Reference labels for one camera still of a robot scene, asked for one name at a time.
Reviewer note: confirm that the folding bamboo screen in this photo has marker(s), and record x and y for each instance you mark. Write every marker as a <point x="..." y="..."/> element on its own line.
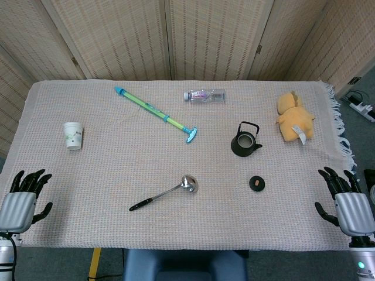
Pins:
<point x="175" y="38"/>

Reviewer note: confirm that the clear plastic water bottle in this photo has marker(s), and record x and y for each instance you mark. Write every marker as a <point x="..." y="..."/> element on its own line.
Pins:
<point x="205" y="95"/>

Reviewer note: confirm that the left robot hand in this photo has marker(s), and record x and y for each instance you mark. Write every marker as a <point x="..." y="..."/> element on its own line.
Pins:
<point x="18" y="206"/>

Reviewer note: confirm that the white power strip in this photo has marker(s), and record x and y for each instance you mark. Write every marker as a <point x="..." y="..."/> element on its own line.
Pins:
<point x="363" y="106"/>

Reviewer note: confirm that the white paper cup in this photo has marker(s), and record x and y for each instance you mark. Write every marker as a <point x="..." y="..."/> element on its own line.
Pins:
<point x="73" y="136"/>

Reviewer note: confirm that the blue chair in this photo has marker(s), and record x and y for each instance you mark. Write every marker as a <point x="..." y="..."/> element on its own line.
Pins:
<point x="184" y="265"/>

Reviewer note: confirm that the green blue water pump toy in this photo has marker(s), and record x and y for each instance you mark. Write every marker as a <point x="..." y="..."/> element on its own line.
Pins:
<point x="155" y="112"/>

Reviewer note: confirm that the black cast iron teapot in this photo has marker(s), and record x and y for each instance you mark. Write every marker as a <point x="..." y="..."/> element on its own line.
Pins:
<point x="244" y="143"/>

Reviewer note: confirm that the black teapot lid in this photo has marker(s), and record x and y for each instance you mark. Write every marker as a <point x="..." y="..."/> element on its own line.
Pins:
<point x="257" y="183"/>

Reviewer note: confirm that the yellow plush toy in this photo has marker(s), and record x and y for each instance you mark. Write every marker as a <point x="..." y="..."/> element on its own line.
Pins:
<point x="294" y="117"/>

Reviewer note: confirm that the woven table cloth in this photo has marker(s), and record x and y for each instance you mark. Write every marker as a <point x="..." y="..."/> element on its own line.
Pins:
<point x="175" y="167"/>

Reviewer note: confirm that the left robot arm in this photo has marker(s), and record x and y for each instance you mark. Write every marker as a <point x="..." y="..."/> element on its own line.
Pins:
<point x="7" y="257"/>

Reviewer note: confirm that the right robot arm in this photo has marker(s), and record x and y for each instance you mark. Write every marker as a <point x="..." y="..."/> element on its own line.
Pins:
<point x="363" y="257"/>

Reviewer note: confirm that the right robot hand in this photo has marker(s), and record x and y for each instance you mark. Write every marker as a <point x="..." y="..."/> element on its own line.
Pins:
<point x="350" y="209"/>

